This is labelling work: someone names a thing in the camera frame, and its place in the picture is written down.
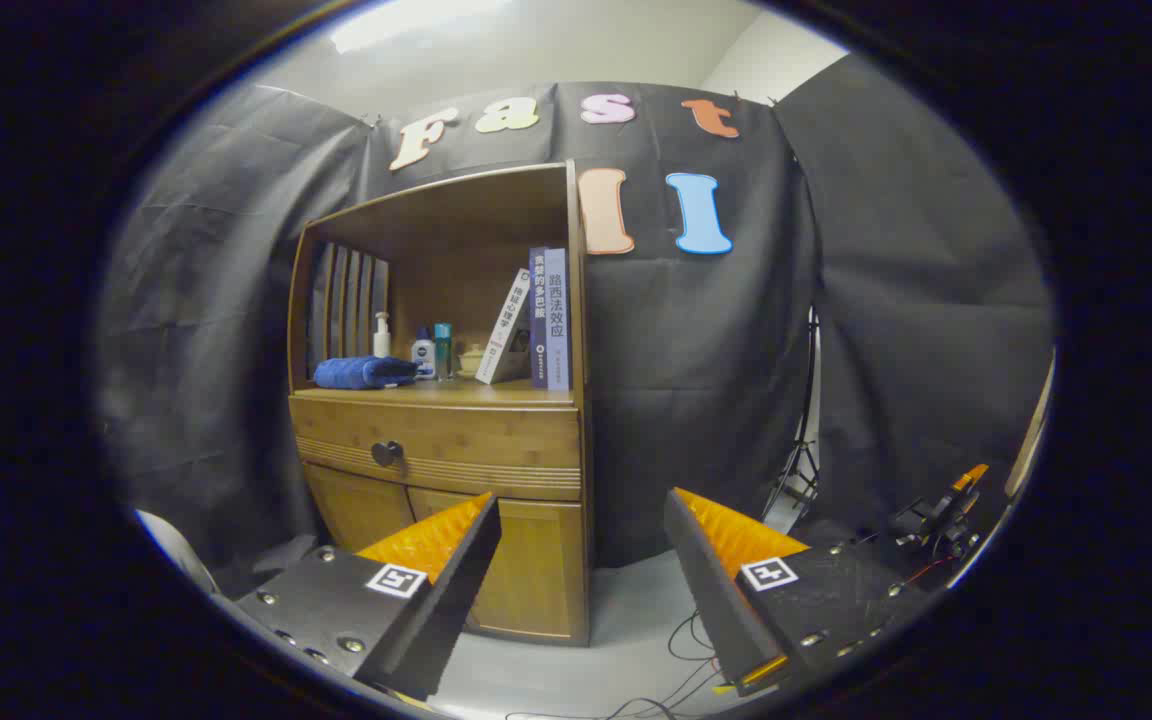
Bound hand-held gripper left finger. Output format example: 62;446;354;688
234;490;503;703

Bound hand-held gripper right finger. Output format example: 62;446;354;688
663;487;927;698

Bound wooden countertop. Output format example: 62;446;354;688
291;378;577;409

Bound wooden cabinet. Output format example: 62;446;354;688
286;160;594;646

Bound black tripod stand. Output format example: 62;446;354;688
761;305;822;521

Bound spare orange and black gripper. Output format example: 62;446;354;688
886;463;992;561

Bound blue rolled towel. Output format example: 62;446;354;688
313;356;420;391

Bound black backdrop cloth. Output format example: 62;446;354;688
96;80;1055;571

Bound white book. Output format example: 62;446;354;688
475;267;533;386

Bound grey book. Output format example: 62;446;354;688
545;248;571;392

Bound dark blue book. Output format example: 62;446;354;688
528;247;550;390

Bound black floor cables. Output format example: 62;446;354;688
506;610;737;720

